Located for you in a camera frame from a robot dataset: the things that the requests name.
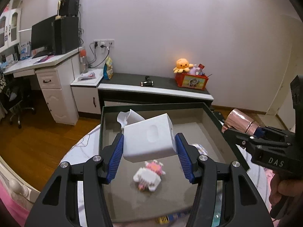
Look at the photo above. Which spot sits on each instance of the black speaker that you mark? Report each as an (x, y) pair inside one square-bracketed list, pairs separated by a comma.
[(69, 7)]

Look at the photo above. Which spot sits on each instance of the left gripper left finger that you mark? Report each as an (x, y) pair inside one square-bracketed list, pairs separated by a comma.
[(57, 204)]

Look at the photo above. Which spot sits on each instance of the black computer monitor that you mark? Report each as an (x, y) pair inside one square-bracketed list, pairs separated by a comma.
[(41, 36)]

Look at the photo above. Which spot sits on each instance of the orange cap bottle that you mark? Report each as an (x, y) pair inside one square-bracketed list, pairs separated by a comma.
[(83, 61)]

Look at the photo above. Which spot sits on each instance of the purple plush toy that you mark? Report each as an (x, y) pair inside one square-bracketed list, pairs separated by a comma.
[(194, 70)]

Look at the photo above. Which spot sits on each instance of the rose gold cylinder jar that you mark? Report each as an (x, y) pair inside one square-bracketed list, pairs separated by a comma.
[(239, 121)]

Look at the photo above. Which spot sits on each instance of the yellow blue snack bag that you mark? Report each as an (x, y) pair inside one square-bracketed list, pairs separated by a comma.
[(108, 68)]

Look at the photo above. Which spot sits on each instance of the striped white tablecloth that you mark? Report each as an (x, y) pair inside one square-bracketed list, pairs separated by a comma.
[(86, 147)]

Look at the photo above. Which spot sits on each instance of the black office chair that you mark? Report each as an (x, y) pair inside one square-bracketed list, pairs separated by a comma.
[(16, 96)]

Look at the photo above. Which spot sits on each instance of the white glass-door cabinet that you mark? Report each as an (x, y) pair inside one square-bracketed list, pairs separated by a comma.
[(10, 26)]

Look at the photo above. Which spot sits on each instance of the black white tv cabinet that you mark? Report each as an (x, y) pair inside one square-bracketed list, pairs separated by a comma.
[(126, 88)]

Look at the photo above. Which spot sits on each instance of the black computer tower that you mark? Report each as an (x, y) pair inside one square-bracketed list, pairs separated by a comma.
[(65, 37)]

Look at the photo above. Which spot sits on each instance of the orange octopus plush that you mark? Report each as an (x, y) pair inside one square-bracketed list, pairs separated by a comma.
[(182, 65)]

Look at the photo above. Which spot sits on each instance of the white pink brick figure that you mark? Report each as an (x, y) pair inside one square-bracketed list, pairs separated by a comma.
[(150, 176)]

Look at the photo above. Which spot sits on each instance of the small white side cabinet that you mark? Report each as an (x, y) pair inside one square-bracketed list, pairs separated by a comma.
[(85, 91)]

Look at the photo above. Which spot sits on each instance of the white square box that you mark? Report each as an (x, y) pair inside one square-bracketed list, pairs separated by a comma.
[(149, 139)]

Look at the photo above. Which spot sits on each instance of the right hand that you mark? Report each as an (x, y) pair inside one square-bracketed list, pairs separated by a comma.
[(279, 188)]

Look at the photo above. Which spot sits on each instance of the red toy storage box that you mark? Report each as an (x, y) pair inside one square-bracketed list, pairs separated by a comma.
[(197, 82)]

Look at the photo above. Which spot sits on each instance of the black small flashlight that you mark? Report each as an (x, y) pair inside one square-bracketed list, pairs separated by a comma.
[(148, 82)]

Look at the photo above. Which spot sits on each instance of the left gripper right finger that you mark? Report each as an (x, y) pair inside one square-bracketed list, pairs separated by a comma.
[(242, 205)]

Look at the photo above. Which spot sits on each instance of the white computer desk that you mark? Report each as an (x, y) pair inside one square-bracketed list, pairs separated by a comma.
[(55, 75)]

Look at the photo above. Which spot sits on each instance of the wall power outlet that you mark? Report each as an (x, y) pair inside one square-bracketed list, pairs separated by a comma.
[(106, 43)]

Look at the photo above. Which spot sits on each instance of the pink black storage tray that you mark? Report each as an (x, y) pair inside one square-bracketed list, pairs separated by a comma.
[(199, 126)]

